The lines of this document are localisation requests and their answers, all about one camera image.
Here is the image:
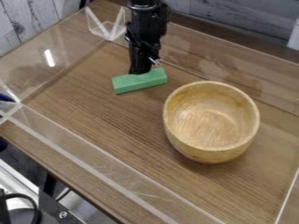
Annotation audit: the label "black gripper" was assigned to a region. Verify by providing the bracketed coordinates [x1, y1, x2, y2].
[125, 3, 169, 74]

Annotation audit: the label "green rectangular block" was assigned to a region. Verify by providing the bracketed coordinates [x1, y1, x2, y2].
[112, 67, 167, 95]

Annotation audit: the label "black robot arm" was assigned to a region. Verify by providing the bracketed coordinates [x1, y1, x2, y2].
[125, 0, 169, 74]

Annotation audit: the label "light wooden bowl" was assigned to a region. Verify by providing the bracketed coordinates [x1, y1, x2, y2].
[163, 81, 260, 164]

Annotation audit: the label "clear acrylic tray walls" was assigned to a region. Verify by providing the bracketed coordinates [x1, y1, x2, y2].
[0, 0, 299, 224]

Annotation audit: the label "black table leg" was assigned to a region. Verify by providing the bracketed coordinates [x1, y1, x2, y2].
[42, 174, 57, 197]

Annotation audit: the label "clear acrylic corner bracket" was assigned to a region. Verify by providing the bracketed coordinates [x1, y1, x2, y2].
[85, 7, 127, 41]

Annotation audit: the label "black metal bracket with screw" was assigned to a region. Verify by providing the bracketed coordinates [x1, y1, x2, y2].
[38, 191, 87, 224]

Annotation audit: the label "black cable loop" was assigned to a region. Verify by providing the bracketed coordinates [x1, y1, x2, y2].
[0, 192, 42, 224]

